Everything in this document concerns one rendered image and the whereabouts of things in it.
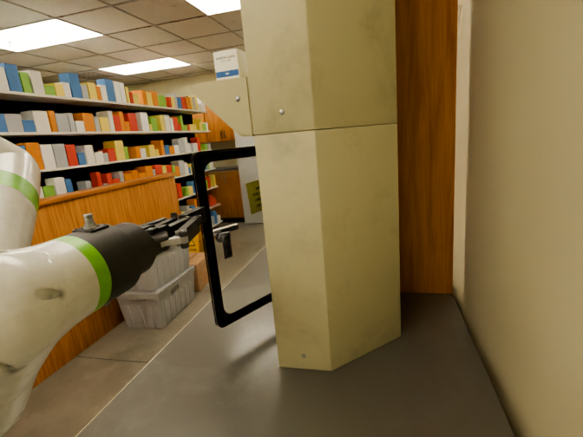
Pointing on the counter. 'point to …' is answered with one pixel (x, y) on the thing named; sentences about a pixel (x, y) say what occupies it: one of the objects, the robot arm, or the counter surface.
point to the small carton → (230, 64)
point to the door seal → (212, 236)
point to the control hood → (228, 102)
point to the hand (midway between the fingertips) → (193, 218)
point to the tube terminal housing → (327, 172)
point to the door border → (206, 226)
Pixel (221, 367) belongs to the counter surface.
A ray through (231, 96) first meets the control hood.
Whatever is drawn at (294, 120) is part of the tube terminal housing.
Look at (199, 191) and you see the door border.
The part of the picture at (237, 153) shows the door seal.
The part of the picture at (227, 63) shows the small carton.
